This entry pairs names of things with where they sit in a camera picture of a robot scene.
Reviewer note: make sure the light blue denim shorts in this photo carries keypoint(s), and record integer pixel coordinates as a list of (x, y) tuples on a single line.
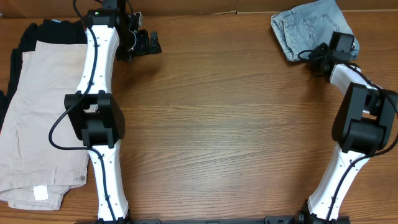
[(306, 26)]

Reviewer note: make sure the black folded garment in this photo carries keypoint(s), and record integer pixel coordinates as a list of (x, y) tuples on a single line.
[(49, 31)]

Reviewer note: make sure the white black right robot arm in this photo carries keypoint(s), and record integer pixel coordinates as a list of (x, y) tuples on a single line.
[(361, 128)]

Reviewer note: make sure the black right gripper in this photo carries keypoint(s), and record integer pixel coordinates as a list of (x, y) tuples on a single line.
[(313, 60)]

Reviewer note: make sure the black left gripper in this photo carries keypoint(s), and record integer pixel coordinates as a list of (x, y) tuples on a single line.
[(144, 42)]

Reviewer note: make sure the beige folded shorts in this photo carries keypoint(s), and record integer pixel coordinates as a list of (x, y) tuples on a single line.
[(34, 174)]

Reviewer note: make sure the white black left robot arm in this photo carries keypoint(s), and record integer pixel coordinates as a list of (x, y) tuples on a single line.
[(113, 32)]

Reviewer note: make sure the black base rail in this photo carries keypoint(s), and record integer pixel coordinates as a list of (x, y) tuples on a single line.
[(266, 220)]

